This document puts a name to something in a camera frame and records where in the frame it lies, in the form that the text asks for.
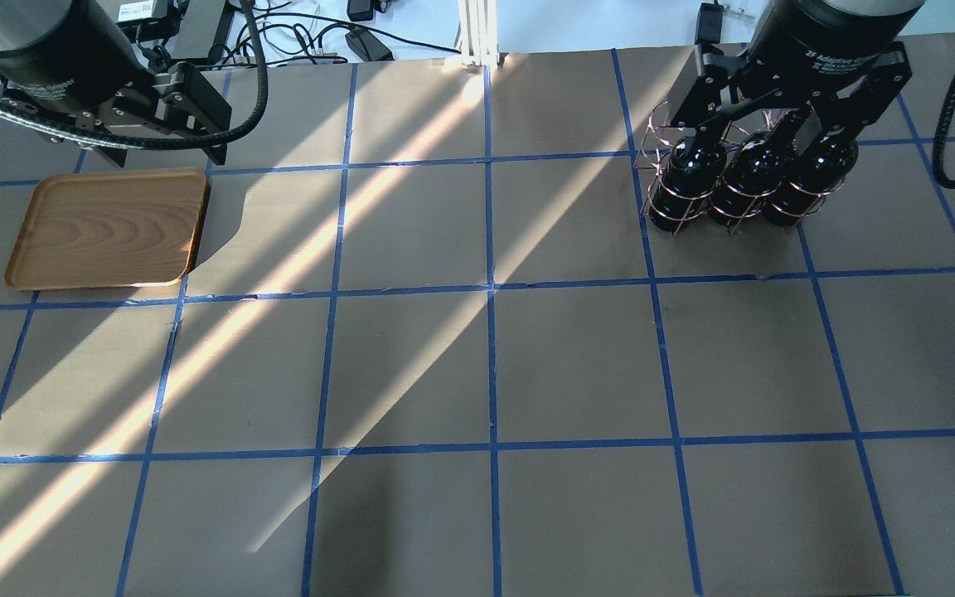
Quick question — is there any aluminium frame post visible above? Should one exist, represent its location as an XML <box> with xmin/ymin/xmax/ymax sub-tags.
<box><xmin>456</xmin><ymin>0</ymin><xmax>501</xmax><ymax>68</ymax></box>

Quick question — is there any black power adapter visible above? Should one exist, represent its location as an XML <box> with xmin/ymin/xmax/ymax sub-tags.
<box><xmin>344</xmin><ymin>29</ymin><xmax>395</xmax><ymax>63</ymax></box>

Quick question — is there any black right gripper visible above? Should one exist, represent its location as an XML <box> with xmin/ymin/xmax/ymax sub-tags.
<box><xmin>670</xmin><ymin>8</ymin><xmax>914</xmax><ymax>153</ymax></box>

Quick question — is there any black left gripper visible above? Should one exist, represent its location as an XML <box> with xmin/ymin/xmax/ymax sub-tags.
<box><xmin>0</xmin><ymin>1</ymin><xmax>234</xmax><ymax>166</ymax></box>

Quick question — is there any dark wine bottle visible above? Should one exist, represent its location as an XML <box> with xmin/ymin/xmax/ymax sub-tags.
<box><xmin>706</xmin><ymin>109</ymin><xmax>812</xmax><ymax>228</ymax></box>
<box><xmin>648</xmin><ymin>132</ymin><xmax>728</xmax><ymax>235</ymax></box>
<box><xmin>761</xmin><ymin>109</ymin><xmax>863</xmax><ymax>228</ymax></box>

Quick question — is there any black corrugated cable left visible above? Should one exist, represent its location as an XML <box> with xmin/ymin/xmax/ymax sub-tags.
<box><xmin>0</xmin><ymin>0</ymin><xmax>269</xmax><ymax>152</ymax></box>

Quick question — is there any wooden tray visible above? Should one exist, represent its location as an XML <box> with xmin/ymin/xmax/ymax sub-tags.
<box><xmin>3</xmin><ymin>167</ymin><xmax>210</xmax><ymax>291</ymax></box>

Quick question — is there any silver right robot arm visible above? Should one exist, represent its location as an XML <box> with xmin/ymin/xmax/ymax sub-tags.
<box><xmin>667</xmin><ymin>1</ymin><xmax>921</xmax><ymax>150</ymax></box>

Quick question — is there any copper wire bottle basket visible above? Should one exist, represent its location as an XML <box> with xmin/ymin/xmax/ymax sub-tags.
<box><xmin>633</xmin><ymin>102</ymin><xmax>859</xmax><ymax>235</ymax></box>

